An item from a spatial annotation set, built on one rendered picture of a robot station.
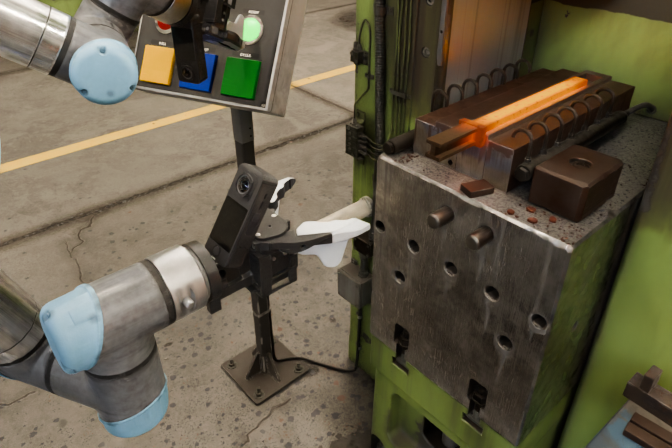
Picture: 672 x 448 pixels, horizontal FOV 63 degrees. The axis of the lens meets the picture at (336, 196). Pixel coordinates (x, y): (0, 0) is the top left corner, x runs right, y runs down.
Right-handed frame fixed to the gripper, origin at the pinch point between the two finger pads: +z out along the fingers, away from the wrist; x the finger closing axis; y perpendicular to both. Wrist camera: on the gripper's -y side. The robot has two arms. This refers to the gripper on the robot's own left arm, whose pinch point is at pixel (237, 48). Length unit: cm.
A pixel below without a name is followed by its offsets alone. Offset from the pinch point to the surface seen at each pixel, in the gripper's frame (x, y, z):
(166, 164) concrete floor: 126, -36, 150
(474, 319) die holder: -52, -39, 7
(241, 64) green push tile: 0.0, -2.5, 2.5
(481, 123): -47.3, -6.5, 0.3
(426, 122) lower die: -37.6, -7.4, 4.4
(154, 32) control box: 22.6, 1.6, 3.2
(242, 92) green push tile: -1.4, -7.7, 2.5
